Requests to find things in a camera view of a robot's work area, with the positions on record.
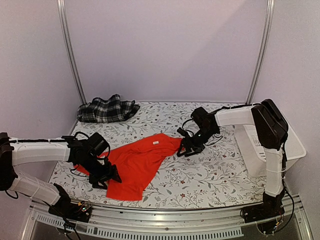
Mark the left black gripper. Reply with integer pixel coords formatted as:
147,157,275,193
81,153,122,190

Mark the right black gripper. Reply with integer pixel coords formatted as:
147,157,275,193
177,127,218,157

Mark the red garment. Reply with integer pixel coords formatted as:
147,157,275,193
69,133,181,201

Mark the black white plaid skirt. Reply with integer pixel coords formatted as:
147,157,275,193
76,94,140,124

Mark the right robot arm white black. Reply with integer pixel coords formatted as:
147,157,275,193
177,99,289,218

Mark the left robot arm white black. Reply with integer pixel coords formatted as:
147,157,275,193
0,132,122,217

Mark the white plastic laundry bin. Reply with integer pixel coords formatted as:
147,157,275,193
234,125,307,178

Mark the floral patterned table cloth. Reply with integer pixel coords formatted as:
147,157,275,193
49,102,266,209

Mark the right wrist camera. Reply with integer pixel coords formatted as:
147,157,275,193
177,127,193,138

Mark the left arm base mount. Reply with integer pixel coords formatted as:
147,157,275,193
48,197,93,223

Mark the front aluminium rail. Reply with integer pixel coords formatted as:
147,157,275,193
21,194,316,240

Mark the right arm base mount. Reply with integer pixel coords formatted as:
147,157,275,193
240,200,285,223

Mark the right aluminium frame post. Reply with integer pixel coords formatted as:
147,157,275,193
245,0,275,104

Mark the aluminium frame post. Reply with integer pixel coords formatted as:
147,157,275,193
56,0,87,104
245,0,275,104

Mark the left aluminium frame post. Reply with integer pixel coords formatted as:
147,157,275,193
56,0,87,104

